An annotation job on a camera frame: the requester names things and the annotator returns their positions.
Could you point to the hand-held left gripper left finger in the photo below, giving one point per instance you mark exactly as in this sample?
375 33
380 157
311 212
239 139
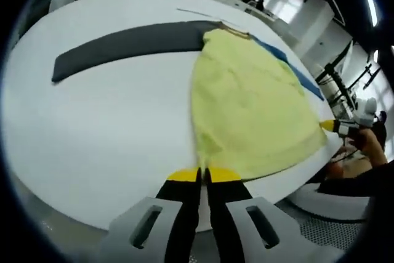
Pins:
178 210

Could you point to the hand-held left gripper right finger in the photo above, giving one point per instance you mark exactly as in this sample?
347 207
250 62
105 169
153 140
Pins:
231 213

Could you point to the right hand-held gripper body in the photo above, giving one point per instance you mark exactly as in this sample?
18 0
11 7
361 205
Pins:
365 112

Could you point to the yellow blue grey garment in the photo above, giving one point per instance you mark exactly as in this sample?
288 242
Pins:
246 96

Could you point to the person's right hand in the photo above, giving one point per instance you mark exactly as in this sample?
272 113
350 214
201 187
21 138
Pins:
371 144

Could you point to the black equipment stand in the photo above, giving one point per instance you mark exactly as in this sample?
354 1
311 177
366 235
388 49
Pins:
338 72

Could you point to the white mesh office chair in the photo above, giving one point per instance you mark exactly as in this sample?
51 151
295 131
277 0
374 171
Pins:
323 201

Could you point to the ceiling light strip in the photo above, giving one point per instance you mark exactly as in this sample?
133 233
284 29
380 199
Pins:
369 2

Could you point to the white square pillar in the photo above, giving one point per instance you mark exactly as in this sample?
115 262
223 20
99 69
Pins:
317 13

